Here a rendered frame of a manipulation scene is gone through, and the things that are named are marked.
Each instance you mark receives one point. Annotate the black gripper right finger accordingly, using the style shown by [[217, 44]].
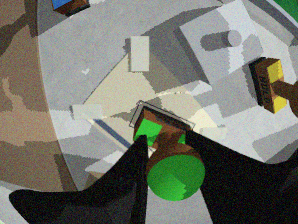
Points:
[[236, 188]]

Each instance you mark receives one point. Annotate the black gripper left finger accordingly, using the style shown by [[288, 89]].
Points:
[[118, 197]]

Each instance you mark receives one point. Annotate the tan rectangular board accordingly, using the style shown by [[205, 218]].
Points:
[[30, 153]]

